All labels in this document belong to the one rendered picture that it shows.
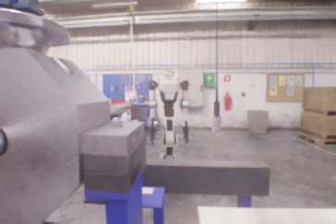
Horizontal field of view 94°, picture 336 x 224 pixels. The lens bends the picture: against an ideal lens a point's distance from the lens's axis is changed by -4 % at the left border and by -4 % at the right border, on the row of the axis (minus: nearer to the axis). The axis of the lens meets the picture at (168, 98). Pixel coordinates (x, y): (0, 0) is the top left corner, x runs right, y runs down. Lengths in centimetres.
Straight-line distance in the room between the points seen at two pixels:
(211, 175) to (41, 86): 74
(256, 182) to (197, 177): 27
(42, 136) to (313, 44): 717
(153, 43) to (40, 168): 566
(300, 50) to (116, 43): 621
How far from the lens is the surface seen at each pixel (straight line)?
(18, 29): 61
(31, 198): 60
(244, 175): 90
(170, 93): 213
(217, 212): 58
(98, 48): 667
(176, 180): 86
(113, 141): 43
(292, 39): 684
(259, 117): 555
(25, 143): 56
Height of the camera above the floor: 121
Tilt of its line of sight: 2 degrees down
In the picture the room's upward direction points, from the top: straight up
